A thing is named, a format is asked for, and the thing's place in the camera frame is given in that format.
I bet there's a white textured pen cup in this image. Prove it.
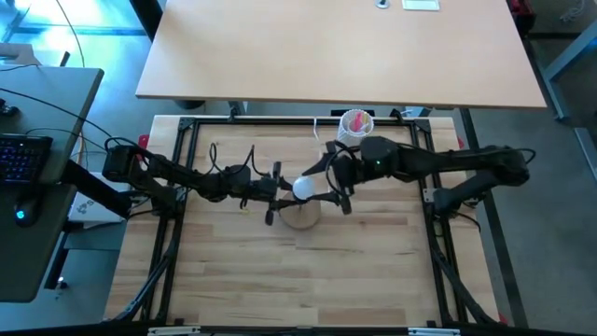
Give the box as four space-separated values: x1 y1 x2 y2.
336 108 375 147

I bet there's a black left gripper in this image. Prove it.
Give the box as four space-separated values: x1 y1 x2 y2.
242 161 302 227

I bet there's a grey metal table frame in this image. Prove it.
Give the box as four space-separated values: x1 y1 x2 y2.
543 18 597 181

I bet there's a white box with logo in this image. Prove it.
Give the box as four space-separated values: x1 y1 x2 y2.
68 172 132 223

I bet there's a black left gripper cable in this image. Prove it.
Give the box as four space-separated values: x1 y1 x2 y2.
207 142 271 181

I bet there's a small black desk object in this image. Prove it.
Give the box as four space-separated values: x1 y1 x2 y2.
0 98 21 118

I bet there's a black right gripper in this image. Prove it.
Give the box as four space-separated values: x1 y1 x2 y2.
305 139 364 216

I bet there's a black desk support beam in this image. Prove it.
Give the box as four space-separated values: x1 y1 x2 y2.
60 158 132 218

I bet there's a silver frame bracket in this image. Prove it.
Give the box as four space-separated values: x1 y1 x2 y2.
408 328 461 336
147 326 201 336

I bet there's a white desk plate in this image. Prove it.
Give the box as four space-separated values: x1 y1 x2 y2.
401 0 441 11

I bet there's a white lightbulb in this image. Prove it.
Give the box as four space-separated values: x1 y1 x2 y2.
292 175 319 203

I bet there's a black aluminium table frame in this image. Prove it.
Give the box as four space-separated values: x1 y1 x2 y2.
104 115 512 328

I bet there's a black backlit keyboard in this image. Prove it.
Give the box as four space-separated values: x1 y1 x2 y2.
0 133 54 185

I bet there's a red storage box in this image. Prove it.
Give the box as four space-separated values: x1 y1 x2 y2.
507 0 533 22

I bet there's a grey desk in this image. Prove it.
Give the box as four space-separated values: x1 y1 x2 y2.
0 64 104 303

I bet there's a black computer mouse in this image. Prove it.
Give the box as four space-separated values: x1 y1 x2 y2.
12 198 42 229

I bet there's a round wooden lamp base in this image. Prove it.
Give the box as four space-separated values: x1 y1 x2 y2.
279 198 322 231

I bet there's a light wooden desk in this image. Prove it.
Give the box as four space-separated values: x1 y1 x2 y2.
134 0 548 110

